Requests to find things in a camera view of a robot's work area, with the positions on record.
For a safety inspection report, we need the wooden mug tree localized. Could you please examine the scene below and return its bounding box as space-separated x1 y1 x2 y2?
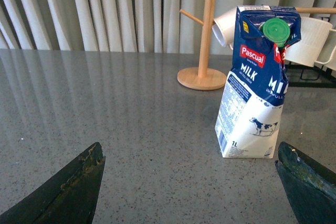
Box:
177 0 227 91

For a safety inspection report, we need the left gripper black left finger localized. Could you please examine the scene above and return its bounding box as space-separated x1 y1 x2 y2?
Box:
1 142 106 223

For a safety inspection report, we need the blue white milk carton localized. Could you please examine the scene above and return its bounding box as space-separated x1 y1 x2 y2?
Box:
215 6 301 158

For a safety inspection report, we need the black rack with wooden bar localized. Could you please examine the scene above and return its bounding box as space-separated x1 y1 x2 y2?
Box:
286 7 335 88

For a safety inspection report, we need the small white hanging mug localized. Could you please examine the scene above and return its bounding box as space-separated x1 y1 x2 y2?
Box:
212 7 237 50

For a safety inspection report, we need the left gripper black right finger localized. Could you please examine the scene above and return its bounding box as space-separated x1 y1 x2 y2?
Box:
275 142 335 223

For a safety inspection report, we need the cream ribbed mug left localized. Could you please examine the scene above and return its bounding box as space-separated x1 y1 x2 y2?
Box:
285 17 335 67

